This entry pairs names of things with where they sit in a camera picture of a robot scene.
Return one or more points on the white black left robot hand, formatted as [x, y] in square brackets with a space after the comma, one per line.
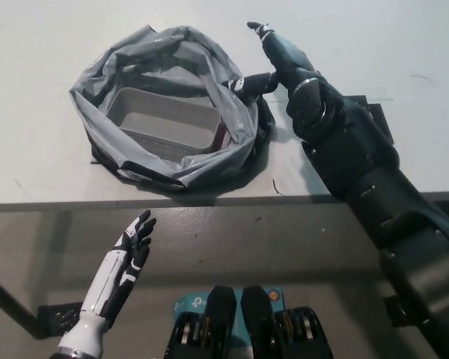
[119, 261]

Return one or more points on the thin black tape strip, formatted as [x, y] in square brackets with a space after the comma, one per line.
[95, 162]

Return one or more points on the small grey rectangular basket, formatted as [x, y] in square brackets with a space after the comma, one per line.
[161, 123]

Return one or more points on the small dark thread scrap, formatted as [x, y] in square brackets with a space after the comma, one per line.
[276, 187]

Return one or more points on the teal robot body top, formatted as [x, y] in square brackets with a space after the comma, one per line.
[185, 303]

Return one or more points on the black diagonal table leg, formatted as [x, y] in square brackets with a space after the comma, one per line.
[11, 301]

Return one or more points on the grey black plastic bag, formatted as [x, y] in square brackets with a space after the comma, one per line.
[93, 97]

